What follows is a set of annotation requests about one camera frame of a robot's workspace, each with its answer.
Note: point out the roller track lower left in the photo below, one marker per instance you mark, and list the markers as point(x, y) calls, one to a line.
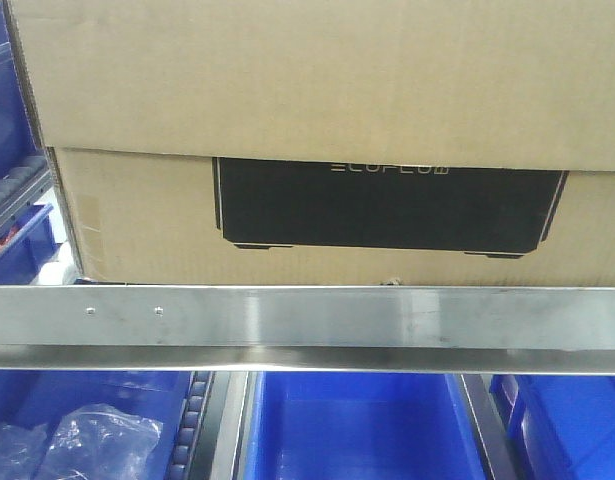
point(188, 432)

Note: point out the blue plastic bin left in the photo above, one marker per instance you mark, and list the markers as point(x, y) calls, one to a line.
point(33, 397)

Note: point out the grey roller track upper-left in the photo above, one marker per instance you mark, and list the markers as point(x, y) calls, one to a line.
point(21, 188)

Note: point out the blue plastic bin centre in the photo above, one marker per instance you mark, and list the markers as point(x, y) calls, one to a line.
point(334, 425)

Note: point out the brown cardboard box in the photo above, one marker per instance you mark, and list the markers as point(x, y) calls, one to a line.
point(329, 142)

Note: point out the silver metal shelf rail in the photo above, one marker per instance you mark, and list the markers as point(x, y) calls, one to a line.
point(389, 328)

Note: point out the dark metal divider rail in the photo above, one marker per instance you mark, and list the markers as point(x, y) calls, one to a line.
point(487, 429)

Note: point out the small blue bin with parts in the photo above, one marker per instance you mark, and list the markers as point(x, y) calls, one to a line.
point(28, 247)

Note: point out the blue plastic bin right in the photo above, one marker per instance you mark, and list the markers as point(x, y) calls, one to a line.
point(560, 427)

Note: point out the clear plastic bag far-left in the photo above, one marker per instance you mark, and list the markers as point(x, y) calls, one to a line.
point(21, 450)

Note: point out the blue bin upper left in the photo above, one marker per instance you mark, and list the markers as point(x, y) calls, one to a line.
point(16, 141)

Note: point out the blue plastic bin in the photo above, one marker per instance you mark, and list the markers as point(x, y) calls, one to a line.
point(33, 397)
point(334, 425)
point(560, 427)

